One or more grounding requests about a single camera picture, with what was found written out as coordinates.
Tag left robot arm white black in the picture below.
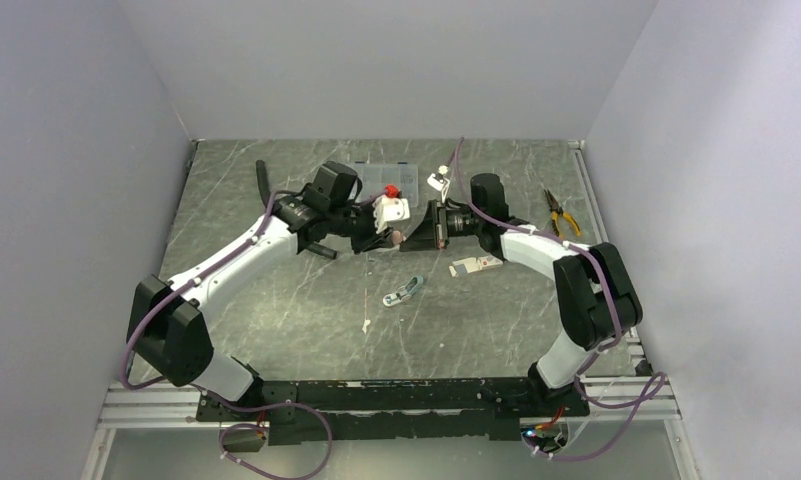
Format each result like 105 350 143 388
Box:
120 161 410 420

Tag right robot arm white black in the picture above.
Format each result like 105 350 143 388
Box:
400 173 643 415

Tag clear plastic organizer box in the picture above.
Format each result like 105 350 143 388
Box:
350 162 420 207

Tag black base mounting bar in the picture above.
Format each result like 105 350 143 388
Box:
195 377 591 446

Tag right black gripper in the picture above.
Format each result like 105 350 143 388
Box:
401 199 484 252

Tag white staple box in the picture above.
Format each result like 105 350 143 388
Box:
449 255 503 278

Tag black rubber hose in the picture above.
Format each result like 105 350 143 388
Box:
254 160 338 261

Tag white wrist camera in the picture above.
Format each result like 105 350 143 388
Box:
373 185 411 233
426 165 451 204

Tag blue mini stapler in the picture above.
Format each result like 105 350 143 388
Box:
382 275 425 307

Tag aluminium frame rail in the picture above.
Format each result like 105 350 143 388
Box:
96 377 682 430

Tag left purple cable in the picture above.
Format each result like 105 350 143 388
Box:
120 188 336 480

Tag pink mini stapler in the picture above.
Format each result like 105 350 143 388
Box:
390 230 406 245

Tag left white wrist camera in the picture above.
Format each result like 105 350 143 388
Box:
373 185 411 233

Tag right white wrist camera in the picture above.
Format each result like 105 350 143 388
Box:
426 165 451 204

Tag yellow black pliers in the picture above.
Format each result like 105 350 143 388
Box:
543 189 582 239

